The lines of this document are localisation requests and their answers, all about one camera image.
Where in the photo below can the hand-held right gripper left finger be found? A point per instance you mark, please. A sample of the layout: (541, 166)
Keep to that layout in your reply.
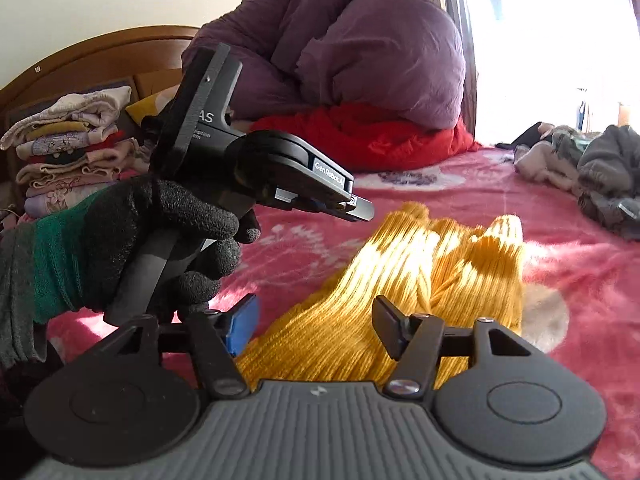
(242, 325)

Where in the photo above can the stack of folded clothes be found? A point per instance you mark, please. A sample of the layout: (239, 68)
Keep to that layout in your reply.
(70, 150)

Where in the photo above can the grey sweatpants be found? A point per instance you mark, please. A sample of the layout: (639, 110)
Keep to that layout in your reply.
(607, 160)

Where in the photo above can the yellow pillow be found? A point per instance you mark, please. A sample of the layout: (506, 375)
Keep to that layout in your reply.
(147, 109)

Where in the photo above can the red quilt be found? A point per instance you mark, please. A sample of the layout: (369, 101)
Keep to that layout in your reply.
(375, 135)

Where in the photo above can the purple duvet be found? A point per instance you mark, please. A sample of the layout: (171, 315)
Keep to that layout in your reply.
(375, 50)

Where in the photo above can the white garment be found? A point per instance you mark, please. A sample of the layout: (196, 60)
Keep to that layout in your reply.
(545, 165)

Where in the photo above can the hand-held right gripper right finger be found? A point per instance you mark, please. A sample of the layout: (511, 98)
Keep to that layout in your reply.
(392, 330)

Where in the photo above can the black garment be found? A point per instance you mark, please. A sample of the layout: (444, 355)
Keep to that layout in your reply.
(520, 137)

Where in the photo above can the wooden headboard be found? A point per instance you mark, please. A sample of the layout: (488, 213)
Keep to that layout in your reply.
(75, 60)

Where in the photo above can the yellow knit sweater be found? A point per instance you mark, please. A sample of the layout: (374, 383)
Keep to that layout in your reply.
(400, 260)

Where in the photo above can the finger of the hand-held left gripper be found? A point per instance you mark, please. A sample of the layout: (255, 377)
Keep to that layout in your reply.
(357, 210)

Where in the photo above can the window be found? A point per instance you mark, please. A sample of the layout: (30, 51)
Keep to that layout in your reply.
(550, 35)

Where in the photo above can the person's left hand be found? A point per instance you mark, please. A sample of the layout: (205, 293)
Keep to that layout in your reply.
(190, 205)

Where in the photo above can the pink floral blanket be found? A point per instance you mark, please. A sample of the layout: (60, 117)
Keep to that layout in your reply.
(575, 270)

